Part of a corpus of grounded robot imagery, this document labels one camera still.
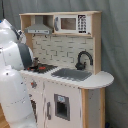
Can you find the small steel pot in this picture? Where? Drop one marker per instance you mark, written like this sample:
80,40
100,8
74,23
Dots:
35,62

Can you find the grey toy sink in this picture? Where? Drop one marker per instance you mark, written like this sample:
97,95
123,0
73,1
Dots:
71,74

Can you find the black toy faucet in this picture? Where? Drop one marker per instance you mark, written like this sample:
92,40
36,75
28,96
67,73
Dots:
80,65

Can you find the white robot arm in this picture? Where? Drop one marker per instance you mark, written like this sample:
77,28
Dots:
15,55

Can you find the oven door with window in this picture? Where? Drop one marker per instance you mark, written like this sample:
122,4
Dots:
34,106

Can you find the wooden toy kitchen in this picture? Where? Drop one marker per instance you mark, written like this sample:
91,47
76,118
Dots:
61,50

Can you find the cabinet door with dispenser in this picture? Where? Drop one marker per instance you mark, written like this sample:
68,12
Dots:
63,106

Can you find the black stove top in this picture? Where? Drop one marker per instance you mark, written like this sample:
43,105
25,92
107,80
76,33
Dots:
41,68

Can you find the right red stove knob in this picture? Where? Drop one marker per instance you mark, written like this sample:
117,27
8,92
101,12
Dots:
33,84

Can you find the white microwave door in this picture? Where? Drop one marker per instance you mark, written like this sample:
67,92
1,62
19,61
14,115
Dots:
73,24

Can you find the grey range hood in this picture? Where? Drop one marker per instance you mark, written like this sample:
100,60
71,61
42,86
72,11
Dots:
39,27

